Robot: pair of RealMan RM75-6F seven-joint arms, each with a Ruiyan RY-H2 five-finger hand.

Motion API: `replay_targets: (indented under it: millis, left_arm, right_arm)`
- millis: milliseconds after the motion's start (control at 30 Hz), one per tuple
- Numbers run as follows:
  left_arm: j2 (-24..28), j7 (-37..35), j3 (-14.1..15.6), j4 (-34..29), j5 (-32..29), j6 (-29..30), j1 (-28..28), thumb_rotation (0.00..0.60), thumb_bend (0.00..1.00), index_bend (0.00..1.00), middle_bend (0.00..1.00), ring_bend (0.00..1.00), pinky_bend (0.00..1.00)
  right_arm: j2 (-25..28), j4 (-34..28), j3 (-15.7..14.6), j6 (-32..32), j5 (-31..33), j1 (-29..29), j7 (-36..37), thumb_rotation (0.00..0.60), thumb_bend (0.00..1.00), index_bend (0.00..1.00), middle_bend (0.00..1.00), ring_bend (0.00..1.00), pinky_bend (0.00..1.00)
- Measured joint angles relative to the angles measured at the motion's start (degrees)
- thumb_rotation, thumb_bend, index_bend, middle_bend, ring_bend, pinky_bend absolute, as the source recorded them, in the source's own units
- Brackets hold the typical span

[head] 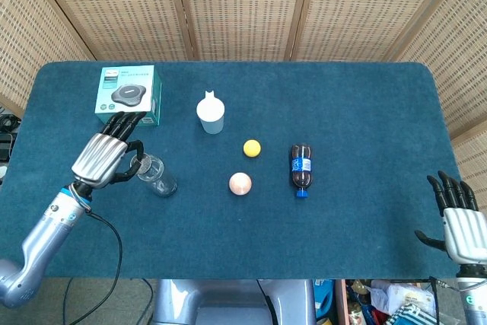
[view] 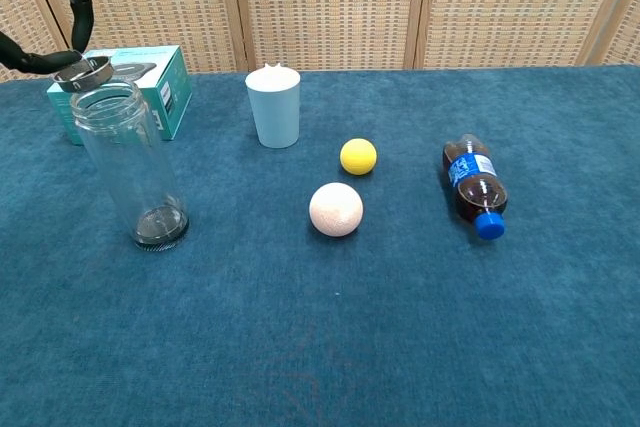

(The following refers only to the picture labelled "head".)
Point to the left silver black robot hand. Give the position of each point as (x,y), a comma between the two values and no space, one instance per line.
(99,157)

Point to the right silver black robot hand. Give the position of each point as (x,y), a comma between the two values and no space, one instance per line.
(466,233)

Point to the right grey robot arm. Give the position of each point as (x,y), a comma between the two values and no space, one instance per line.
(475,298)

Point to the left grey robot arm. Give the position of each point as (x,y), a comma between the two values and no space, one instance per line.
(42,241)

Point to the clear glass jar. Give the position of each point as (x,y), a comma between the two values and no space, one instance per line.
(163,182)

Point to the pale blue cup white lid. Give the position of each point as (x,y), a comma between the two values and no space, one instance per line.
(210,112)

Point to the teal speaker product box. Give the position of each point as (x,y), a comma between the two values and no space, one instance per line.
(125,93)

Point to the white plastic bag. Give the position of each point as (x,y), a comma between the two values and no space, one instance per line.
(395,292)

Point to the blue white striped bag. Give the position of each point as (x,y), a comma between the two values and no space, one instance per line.
(412,317)

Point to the pale pink ball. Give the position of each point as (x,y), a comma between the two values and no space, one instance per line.
(240,183)

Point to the yellow ball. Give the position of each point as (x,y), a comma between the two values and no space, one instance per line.
(252,148)

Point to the blue plastic container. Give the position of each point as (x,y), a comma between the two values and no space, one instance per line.
(323,298)

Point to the cola bottle blue cap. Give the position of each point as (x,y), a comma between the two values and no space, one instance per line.
(301,173)

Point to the blue carpet table cover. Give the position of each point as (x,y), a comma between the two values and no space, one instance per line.
(342,104)

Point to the grey robot torso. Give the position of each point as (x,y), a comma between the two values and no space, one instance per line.
(228,302)

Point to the woven rattan folding screen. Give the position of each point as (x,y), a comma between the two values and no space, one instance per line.
(243,5)

